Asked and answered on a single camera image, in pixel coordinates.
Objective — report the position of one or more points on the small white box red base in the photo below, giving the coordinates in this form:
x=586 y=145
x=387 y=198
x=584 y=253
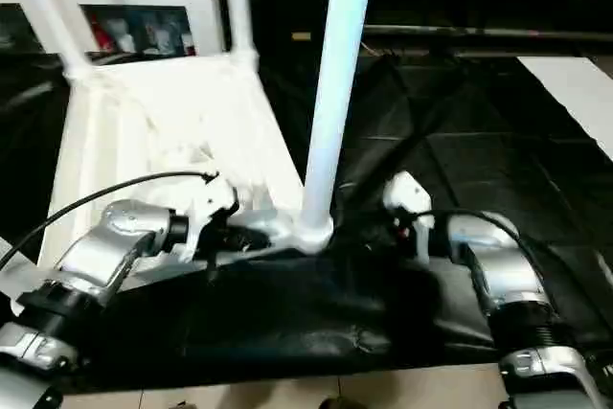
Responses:
x=188 y=42

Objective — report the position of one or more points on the small white blue box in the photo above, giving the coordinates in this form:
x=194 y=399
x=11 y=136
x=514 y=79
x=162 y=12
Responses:
x=163 y=38

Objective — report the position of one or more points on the dark right robot foot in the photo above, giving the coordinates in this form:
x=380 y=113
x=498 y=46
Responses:
x=337 y=402

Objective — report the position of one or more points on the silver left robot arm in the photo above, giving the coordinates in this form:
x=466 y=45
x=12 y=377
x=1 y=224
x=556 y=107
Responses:
x=129 y=222

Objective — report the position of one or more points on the white flat object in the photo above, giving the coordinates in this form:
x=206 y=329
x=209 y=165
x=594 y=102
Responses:
x=574 y=93

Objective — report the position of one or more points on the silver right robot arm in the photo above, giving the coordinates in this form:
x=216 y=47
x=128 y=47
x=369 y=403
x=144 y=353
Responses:
x=503 y=275

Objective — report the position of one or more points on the white plastic table top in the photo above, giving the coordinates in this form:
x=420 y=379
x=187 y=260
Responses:
x=167 y=107

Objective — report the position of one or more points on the dark metal rod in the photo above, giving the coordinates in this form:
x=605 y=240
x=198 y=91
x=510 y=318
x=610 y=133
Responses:
x=479 y=31

